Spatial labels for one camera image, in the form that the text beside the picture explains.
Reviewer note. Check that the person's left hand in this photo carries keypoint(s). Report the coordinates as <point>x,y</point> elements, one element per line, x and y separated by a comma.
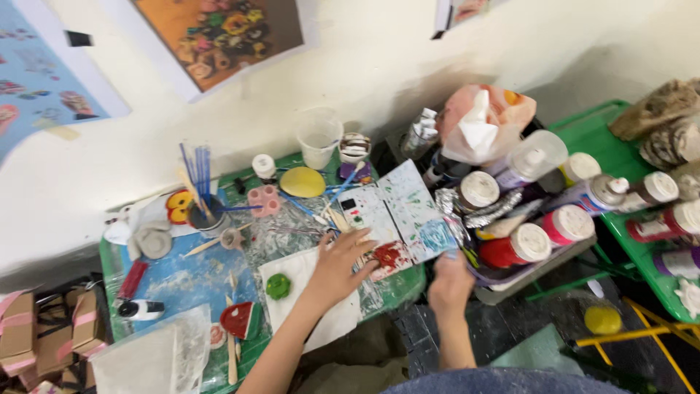
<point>334,273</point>

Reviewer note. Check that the person's right hand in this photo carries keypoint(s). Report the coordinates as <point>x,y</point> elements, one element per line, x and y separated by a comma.
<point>451,287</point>

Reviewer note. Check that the person's right fingers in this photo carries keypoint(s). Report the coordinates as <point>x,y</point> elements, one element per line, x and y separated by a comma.
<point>451,258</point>

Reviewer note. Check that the white palette sheet blue smear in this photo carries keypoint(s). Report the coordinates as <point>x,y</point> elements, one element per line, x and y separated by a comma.
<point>415,213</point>

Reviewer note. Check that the crumpled aluminium foil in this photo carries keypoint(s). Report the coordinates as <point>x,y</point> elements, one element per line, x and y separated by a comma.
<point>489,213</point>

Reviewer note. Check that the green table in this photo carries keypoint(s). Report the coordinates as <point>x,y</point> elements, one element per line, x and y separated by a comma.
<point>396,287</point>

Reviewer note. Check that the red paint bottle white cap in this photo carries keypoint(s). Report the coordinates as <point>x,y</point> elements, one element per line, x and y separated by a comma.
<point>664,221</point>
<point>517,246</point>

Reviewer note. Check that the brown paint bottle white cap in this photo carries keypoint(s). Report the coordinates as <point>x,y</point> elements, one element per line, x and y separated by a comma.
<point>653,189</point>
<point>478,190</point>

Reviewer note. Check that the grey tray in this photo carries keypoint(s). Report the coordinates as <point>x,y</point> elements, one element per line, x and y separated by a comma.
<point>525,279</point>

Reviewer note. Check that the dark bottle white label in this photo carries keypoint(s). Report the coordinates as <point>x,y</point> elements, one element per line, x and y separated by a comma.
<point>440,172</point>

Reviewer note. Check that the white palette sheet red smear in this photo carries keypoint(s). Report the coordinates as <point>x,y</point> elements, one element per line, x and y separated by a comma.
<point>369,219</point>

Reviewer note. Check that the pink paint bottle white cap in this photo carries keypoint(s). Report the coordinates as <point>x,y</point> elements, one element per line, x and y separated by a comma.
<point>569,224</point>

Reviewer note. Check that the white bottle clear cap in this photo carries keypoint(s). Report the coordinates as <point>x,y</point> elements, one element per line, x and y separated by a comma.
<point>528,161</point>

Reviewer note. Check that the bunch of silver paint tubes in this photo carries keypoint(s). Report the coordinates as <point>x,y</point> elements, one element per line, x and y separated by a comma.
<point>421,134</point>

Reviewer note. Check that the purple block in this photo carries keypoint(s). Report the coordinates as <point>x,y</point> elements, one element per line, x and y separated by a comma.
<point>350,172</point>

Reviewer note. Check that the person's blue denim clothing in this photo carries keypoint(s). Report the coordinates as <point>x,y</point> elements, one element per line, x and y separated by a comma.
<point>503,382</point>

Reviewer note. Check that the person's olive trousers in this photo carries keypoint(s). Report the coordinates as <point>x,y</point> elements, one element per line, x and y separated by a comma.
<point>355,355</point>

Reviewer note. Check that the pink plastic bag with tissue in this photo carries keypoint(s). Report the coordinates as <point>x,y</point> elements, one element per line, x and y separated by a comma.
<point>481,123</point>

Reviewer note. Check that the small white cup with tubes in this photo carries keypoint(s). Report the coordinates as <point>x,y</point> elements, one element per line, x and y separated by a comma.
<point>355,148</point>

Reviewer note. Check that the spray bottle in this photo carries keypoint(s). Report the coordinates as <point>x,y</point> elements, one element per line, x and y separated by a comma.
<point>593,194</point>

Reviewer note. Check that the yellow paint bottle white cap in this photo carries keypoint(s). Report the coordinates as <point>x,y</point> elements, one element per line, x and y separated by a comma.
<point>579,167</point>

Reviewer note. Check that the yellow ball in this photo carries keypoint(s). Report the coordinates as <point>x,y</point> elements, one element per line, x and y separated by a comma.
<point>602,320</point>

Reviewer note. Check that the yellow clay disc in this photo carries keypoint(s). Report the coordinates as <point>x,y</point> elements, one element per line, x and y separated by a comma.
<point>302,182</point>

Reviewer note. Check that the white cloth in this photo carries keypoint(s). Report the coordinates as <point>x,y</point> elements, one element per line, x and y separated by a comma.
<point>290,317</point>

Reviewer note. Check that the green clay piece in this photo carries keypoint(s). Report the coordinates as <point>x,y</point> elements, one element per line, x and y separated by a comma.
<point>278,286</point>

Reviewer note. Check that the clear plastic cup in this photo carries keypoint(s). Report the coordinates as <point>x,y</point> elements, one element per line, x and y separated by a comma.
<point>318,137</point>

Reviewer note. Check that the pink clay palette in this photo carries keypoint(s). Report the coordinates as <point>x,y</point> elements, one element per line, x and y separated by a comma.
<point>263,201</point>

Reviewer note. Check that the small white jar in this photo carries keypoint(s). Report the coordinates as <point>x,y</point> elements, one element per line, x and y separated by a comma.
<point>264,166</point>

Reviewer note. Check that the yellow metal rack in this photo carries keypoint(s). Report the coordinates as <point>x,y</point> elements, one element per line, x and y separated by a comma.
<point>656,331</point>

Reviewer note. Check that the small grey clay pot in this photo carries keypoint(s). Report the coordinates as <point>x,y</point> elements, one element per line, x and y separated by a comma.
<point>232,239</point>

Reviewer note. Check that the red clay watermelon slice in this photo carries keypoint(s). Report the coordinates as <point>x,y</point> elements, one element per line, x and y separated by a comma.
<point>238,320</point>

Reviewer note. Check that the purple paint bottle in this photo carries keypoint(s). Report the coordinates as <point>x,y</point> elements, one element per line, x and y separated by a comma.
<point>678,262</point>

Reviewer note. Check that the long wooden modelling tool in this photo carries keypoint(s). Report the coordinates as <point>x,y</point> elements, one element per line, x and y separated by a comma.
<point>232,355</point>

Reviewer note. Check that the white clay star piece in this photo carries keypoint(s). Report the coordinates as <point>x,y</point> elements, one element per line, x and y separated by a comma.
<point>689,298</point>

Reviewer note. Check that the grey brush cup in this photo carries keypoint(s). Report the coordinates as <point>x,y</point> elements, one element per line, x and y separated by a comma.
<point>210,224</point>

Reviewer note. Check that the small round red clay piece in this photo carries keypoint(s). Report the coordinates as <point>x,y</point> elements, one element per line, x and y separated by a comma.
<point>218,335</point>

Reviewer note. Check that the heap of brown rocks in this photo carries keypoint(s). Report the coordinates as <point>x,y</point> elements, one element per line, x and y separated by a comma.
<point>661,117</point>

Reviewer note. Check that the bundle of blue brushes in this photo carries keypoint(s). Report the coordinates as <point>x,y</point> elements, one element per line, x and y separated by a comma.
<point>201,169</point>

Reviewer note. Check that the blue work mat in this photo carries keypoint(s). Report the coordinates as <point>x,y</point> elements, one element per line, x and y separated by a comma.
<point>186,279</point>

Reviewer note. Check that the red and yellow clay fruit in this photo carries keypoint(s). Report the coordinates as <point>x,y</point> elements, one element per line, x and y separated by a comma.
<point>178,207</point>

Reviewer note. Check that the grey clay rose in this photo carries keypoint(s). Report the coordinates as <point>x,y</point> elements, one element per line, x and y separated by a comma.
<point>153,241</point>

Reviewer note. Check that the black and white bottle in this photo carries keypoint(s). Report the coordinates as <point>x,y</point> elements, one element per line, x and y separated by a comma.
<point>142,309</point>

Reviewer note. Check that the clear plastic bag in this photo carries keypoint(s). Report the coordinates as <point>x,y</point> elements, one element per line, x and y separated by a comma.
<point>147,355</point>

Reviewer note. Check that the flower poster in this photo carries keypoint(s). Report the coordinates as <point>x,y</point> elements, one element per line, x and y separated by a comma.
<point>219,38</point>

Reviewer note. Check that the heap of ribboned cardboard boxes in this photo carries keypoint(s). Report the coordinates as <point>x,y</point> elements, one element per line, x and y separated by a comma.
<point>38,339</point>

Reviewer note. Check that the black tape piece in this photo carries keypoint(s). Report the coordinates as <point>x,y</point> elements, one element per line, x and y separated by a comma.
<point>79,38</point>

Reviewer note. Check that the blue poster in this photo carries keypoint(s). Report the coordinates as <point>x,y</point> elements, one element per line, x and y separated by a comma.
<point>38,76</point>

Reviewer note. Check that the small wall picture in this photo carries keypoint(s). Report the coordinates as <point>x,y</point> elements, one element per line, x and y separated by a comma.
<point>465,11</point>

